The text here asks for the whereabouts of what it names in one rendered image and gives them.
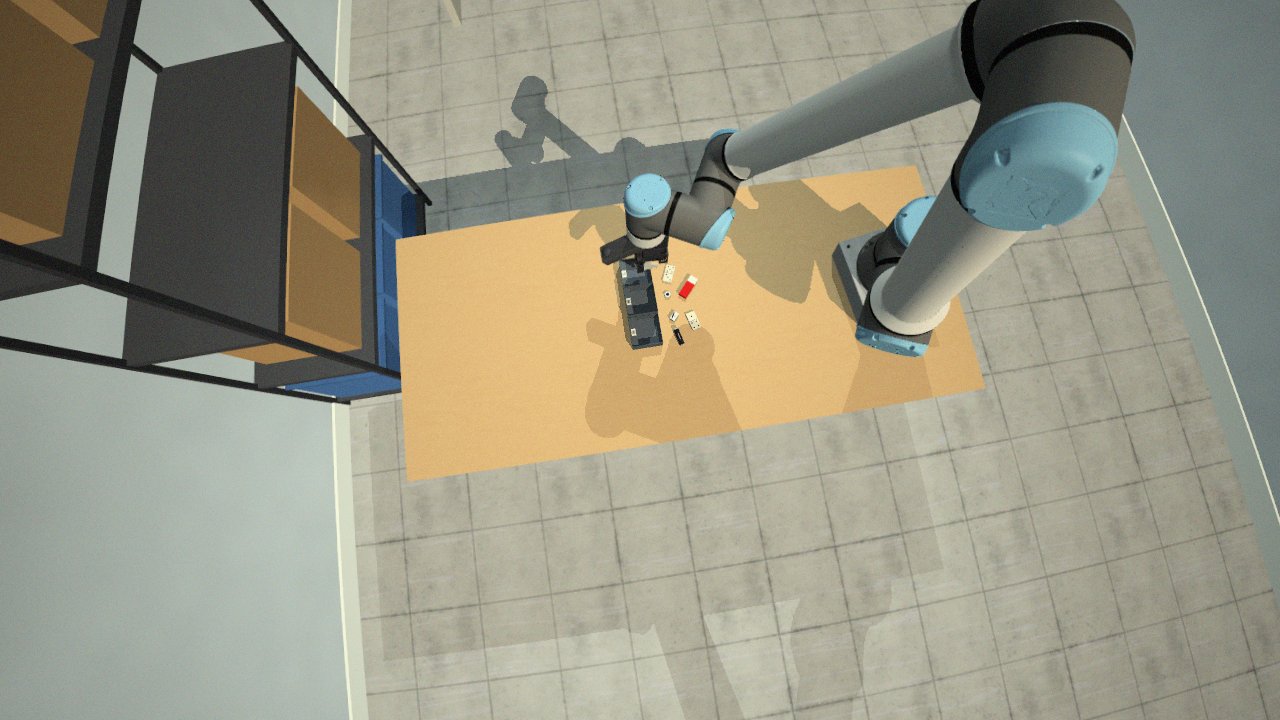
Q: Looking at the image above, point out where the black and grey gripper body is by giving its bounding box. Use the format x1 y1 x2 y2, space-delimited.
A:
634 236 669 264

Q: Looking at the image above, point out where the dark grey rack of bins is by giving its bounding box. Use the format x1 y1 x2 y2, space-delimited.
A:
620 258 663 350

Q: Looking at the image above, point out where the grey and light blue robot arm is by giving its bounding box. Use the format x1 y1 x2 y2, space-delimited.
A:
600 0 1137 357

